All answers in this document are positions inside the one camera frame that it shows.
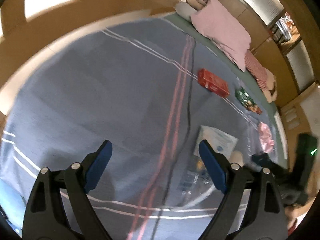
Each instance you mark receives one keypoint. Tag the wooden bed frame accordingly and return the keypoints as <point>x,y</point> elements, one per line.
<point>23,37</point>

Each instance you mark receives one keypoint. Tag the pink plastic bag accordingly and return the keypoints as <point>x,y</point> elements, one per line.
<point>265,138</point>

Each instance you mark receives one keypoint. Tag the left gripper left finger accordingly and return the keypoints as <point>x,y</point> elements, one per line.
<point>45,216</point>

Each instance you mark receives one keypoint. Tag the white paper cup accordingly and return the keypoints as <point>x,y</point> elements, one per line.
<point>237,157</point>

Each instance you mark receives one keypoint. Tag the green bed mat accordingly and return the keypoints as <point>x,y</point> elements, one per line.
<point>239,70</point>

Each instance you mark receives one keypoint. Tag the person's right hand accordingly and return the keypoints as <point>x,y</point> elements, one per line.
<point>292,213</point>

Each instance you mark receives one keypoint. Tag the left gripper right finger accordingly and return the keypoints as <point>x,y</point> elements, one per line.
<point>251,208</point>

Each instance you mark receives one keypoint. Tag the green snack wrapper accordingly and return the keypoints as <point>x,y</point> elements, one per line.
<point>244,98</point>

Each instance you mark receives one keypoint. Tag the grey folded cloth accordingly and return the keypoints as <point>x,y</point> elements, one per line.
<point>185,11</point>

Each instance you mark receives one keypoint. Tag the dark green bag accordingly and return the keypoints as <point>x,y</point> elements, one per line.
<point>261,159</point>

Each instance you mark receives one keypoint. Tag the red cardboard box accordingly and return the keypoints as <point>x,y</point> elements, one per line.
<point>213,83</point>

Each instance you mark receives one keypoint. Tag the clear plastic bag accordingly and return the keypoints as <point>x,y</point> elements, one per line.
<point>207,169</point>

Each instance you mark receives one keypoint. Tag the blue plaid blanket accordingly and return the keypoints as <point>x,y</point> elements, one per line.
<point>136,85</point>

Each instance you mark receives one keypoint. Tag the pink pillow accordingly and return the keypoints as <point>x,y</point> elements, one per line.
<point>217,23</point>

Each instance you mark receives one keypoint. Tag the striped plush doll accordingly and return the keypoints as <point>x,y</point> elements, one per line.
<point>264,78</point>

